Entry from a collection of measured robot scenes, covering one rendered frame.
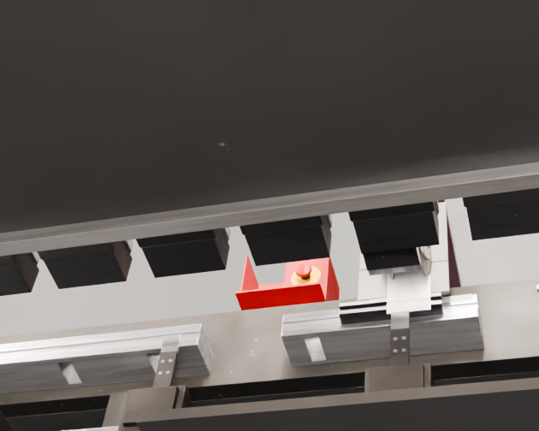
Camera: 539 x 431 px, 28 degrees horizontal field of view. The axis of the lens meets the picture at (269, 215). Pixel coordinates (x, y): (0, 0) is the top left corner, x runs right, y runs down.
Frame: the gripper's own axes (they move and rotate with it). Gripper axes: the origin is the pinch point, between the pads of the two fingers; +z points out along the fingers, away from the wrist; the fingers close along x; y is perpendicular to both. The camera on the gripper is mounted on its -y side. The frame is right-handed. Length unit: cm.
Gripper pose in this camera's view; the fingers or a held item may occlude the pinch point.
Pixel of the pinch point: (409, 271)
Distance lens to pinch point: 214.9
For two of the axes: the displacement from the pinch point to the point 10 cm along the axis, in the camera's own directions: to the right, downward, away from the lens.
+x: 9.6, -1.2, -2.3
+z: 1.3, 9.9, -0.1
